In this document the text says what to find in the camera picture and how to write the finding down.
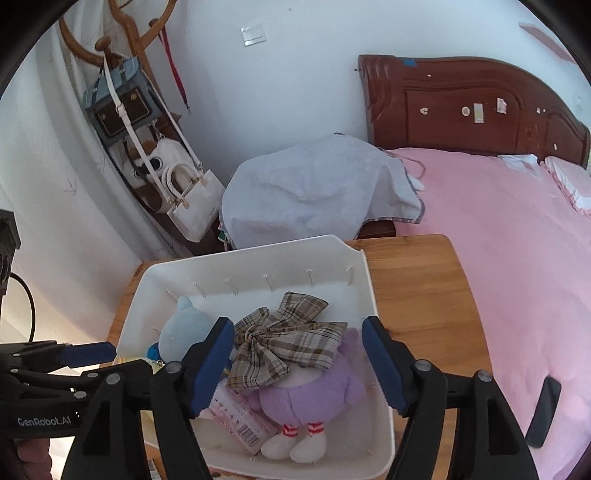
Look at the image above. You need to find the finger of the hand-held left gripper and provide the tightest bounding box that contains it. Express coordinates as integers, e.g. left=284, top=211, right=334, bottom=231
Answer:
left=9, top=360, right=155, bottom=403
left=0, top=340, right=117, bottom=370

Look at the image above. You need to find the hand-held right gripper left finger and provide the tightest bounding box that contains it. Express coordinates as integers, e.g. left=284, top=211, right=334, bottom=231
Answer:
left=60, top=316, right=236, bottom=480

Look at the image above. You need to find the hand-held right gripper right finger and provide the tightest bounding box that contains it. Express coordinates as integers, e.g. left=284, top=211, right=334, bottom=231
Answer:
left=361, top=315, right=541, bottom=480

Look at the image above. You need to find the blue plush shark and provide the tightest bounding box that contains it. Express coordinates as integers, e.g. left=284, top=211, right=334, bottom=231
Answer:
left=147, top=295, right=236, bottom=365

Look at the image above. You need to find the purple tissue packet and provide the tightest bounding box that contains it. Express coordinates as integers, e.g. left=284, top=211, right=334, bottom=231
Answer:
left=210, top=383, right=280, bottom=455

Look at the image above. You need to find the plaid fabric bow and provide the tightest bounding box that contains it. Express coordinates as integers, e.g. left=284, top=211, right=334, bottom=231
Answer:
left=226, top=291, right=348, bottom=393

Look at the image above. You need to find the purple plush doll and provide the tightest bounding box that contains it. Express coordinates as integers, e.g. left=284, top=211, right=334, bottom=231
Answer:
left=256, top=328, right=370, bottom=462

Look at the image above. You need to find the white plastic storage bin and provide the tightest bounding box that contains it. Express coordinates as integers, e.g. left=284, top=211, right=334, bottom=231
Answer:
left=115, top=234, right=397, bottom=478

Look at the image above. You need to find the pink bed sheet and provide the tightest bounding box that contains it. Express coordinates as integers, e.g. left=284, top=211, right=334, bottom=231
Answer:
left=383, top=148, right=591, bottom=480

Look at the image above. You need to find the white handbag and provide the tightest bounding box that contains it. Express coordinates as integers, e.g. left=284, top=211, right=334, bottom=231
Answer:
left=161, top=159, right=227, bottom=243

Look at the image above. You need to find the black smartphone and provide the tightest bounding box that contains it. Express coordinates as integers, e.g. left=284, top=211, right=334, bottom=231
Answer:
left=525, top=376, right=562, bottom=448

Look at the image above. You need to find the grey cloth cover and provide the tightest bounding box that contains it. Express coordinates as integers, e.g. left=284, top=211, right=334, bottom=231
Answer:
left=221, top=133, right=426, bottom=252

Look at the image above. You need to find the white plush owl bag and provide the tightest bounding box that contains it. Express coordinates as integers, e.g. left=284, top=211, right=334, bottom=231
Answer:
left=122, top=138, right=192, bottom=204

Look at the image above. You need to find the blue satchel bag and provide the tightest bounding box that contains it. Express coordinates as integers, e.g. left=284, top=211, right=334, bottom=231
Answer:
left=83, top=58, right=162, bottom=141

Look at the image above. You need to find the pink pillow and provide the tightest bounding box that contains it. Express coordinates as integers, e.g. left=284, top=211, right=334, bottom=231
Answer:
left=540, top=156, right=591, bottom=217

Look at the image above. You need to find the brown wooden headboard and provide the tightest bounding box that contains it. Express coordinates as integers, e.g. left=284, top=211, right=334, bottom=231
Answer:
left=358, top=54, right=591, bottom=169

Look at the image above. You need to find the wooden coat rack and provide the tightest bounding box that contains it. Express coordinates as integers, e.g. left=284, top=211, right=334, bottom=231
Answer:
left=58, top=0, right=222, bottom=259

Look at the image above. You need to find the black cable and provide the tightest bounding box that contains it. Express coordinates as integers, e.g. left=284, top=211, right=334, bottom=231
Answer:
left=9, top=272, right=38, bottom=342

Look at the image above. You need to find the red lanyard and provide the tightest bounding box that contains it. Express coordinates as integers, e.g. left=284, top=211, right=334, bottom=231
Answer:
left=159, top=23, right=191, bottom=114

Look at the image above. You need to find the white light switch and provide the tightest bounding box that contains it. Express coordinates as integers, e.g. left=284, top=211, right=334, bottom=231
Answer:
left=240, top=25, right=269, bottom=47

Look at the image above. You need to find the pink wall shelf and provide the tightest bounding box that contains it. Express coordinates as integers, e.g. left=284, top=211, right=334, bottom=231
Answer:
left=518, top=21, right=573, bottom=61

